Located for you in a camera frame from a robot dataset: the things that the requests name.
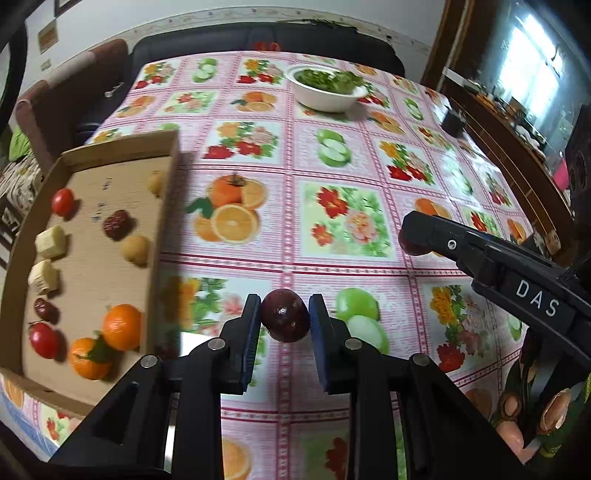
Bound cream wafer block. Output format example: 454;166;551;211
34;224;69;259
28;259;61;296

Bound green cloth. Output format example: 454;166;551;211
7;127;33;162

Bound cardboard box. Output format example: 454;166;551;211
0;129;181;418

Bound small black device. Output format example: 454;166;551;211
441;108;467;137

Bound purple passion fruit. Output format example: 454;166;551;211
261;288;311;343
398;228;432;257

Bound person's right hand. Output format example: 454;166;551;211
492;342;591;467

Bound red tomato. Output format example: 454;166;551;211
28;322;61;360
50;188;76;217

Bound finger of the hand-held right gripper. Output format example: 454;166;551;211
399;210;509;287
438;216;555;272

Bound yellow wall notice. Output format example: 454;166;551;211
38;21;58;54

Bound white bowl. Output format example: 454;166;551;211
286;64;369;113

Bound orange without leaf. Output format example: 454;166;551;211
102;304;143;352

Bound dark plum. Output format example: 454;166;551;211
102;209;134;241

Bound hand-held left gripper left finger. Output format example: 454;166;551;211
48;293;263;480

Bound green leafy vegetables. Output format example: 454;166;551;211
295;67;365;93

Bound orange with green leaf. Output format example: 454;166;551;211
68;332;116;381

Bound brown armchair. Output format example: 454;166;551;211
16;38;130;162

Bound dark wooden cabinet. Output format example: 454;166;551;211
422;0;591;250

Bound black leather sofa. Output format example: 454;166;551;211
76;22;406;139

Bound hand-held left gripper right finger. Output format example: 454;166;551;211
308;293;527;480

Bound fruit and flower print tablecloth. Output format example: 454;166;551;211
0;50;578;480

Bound patterned chair cushion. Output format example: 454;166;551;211
0;157;47;208

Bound dark red date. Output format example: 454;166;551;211
33;298;58;323

